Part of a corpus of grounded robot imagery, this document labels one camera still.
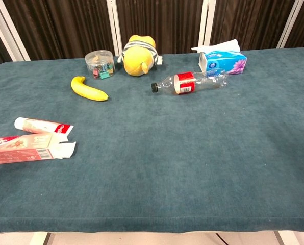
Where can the red white toothpaste tube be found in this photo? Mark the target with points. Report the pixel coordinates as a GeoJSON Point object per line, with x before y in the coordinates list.
{"type": "Point", "coordinates": [39, 125]}

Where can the red white package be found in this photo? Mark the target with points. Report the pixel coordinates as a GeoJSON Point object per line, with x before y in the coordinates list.
{"type": "Point", "coordinates": [22, 150]}

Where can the blue tissue box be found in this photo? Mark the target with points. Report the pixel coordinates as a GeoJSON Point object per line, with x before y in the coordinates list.
{"type": "Point", "coordinates": [226, 61]}

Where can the teal table cloth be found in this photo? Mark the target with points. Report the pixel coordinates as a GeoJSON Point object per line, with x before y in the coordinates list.
{"type": "Point", "coordinates": [167, 153]}

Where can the clear plastic bottle red label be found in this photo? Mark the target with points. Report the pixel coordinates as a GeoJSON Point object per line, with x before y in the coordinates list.
{"type": "Point", "coordinates": [185, 83]}

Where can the yellow plush toy striped shirt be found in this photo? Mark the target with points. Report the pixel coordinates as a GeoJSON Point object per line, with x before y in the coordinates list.
{"type": "Point", "coordinates": [136, 61]}

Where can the yellow banana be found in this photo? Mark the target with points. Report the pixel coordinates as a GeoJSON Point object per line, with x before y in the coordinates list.
{"type": "Point", "coordinates": [87, 91]}

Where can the clear jar of binder clips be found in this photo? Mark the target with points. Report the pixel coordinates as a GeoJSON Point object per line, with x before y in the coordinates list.
{"type": "Point", "coordinates": [99, 63]}

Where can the white partition frame post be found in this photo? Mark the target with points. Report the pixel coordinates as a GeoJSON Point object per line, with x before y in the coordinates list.
{"type": "Point", "coordinates": [10, 33]}
{"type": "Point", "coordinates": [291, 23]}
{"type": "Point", "coordinates": [115, 25]}
{"type": "Point", "coordinates": [206, 23]}

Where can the white table frame leg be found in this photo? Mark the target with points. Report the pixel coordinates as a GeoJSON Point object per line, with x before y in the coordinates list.
{"type": "Point", "coordinates": [38, 238]}

